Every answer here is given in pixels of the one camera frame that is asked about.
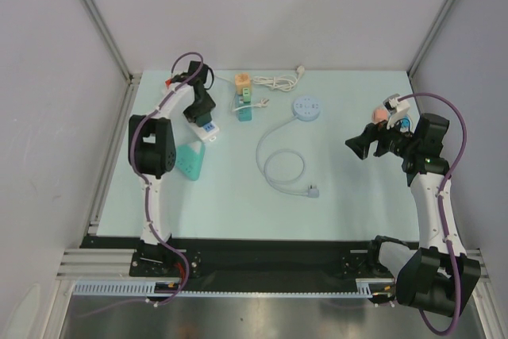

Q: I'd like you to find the blue square adapter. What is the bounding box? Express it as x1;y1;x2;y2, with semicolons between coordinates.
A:
398;115;413;132

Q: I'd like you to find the pink small plug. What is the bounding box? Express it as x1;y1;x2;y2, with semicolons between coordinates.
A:
371;107;390;124

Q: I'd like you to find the white power strip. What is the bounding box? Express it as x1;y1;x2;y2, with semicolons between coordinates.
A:
183;114;220;144

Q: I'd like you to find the teal triangular power strip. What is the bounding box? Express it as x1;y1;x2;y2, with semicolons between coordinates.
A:
175;141;206;181

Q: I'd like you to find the round light blue socket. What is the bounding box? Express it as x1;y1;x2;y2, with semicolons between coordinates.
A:
255;95;322;198

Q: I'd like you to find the dark green cube adapter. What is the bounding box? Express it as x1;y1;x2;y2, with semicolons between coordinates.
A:
195;112;212;127

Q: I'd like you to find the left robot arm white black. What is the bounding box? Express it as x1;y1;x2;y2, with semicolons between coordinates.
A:
128;59;218;245

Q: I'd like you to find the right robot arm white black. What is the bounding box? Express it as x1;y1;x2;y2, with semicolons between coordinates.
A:
345;113;481;317

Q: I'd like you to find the teal small adapter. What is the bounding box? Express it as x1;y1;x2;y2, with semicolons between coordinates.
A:
236;105;252;122

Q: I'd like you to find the light green small adapter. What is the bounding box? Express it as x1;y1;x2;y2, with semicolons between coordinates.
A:
241;87;252;104

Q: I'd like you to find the orange cube adapter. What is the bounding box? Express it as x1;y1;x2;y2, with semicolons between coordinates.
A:
234;72;252;94

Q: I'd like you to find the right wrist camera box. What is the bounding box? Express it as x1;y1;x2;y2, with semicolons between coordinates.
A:
383;94;410;129

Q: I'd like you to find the aluminium frame rail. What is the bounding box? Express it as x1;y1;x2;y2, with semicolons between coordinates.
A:
55;0;142;86

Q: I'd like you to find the white coiled cable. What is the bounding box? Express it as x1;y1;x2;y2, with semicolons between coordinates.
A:
251;64;306;93

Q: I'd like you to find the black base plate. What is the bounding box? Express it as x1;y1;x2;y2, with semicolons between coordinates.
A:
80;236;392;294

